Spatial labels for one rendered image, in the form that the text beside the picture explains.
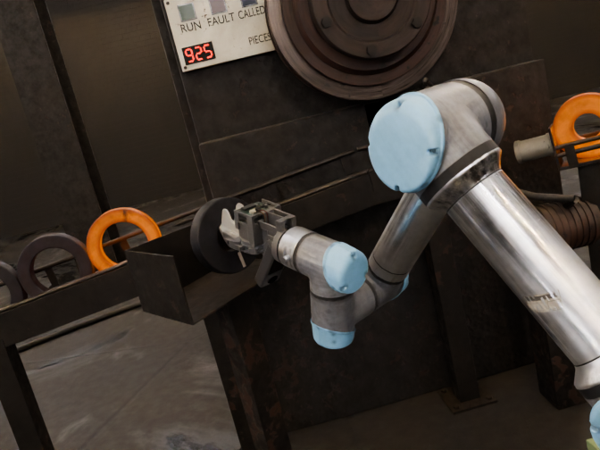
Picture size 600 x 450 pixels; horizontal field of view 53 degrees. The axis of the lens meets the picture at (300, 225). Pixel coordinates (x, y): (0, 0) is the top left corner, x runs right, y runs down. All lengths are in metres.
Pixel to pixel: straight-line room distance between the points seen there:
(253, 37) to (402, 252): 0.82
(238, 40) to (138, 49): 6.08
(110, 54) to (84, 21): 0.46
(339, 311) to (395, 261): 0.13
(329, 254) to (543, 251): 0.36
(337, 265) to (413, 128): 0.31
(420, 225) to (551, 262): 0.30
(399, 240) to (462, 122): 0.31
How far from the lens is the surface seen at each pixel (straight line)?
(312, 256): 0.99
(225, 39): 1.64
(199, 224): 1.18
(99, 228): 1.58
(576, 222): 1.60
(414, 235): 1.00
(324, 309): 1.02
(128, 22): 7.74
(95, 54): 7.77
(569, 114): 1.60
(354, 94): 1.53
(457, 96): 0.80
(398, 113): 0.75
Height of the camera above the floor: 0.96
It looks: 13 degrees down
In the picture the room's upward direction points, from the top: 14 degrees counter-clockwise
